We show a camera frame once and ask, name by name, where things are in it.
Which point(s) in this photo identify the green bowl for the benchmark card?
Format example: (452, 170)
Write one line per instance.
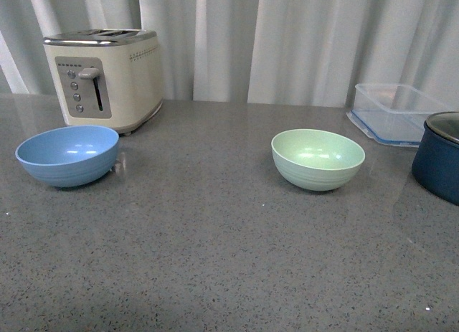
(316, 160)

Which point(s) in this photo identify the blue bowl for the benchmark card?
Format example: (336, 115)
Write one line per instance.
(70, 156)

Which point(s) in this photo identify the white curtain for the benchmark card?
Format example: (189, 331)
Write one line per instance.
(299, 52)

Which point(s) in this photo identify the cream two-slot toaster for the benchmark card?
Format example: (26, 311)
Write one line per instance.
(108, 77)

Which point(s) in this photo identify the clear plastic food container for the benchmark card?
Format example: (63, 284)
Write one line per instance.
(393, 114)

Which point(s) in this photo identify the dark blue saucepan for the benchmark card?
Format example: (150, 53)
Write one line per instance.
(435, 165)

